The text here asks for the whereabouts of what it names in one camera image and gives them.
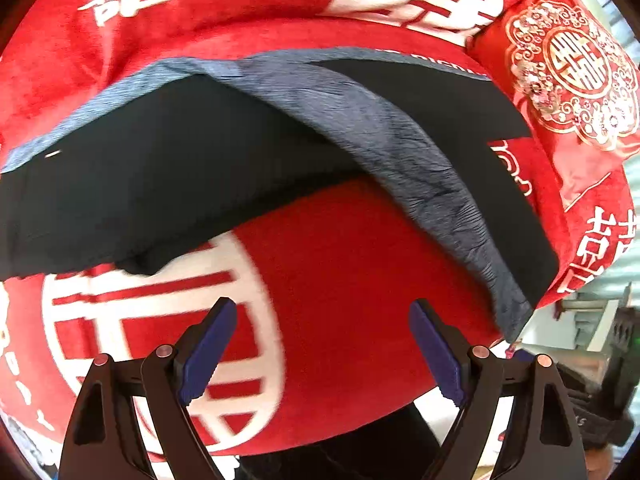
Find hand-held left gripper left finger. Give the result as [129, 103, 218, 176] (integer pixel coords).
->
[57, 297, 238, 480]

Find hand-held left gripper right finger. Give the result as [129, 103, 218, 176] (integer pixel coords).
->
[408, 298, 587, 480]

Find black pants with grey lining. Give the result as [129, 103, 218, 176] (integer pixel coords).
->
[0, 46, 560, 343]

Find white furniture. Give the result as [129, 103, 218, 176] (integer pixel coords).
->
[520, 285, 621, 361]

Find red printed blanket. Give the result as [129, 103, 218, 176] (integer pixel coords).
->
[0, 0, 636, 480]

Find dark cloth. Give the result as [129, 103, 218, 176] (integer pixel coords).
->
[235, 402, 443, 480]

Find red embroidered pillow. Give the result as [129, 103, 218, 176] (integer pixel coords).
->
[465, 0, 640, 213]

